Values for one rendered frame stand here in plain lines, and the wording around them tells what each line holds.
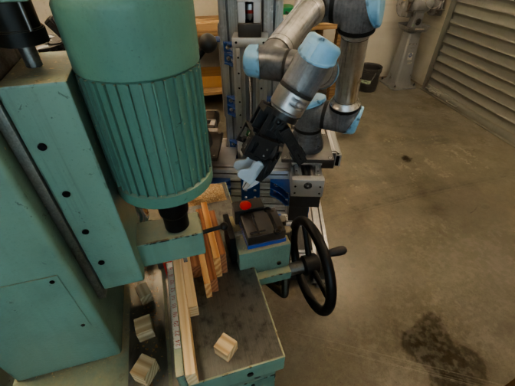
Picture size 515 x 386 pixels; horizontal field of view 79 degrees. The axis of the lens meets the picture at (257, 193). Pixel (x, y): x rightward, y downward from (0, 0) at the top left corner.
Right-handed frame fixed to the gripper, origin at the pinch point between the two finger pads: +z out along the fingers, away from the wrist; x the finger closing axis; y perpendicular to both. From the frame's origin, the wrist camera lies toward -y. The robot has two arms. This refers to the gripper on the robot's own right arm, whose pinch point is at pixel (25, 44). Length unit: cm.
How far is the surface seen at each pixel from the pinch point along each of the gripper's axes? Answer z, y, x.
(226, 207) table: -63, 24, -72
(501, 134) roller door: -347, 130, 58
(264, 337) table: -65, 19, -113
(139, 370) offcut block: -38, 24, -112
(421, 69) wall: -350, 135, 202
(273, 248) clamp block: -72, 16, -94
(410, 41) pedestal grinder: -318, 98, 200
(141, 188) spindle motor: -47, -14, -96
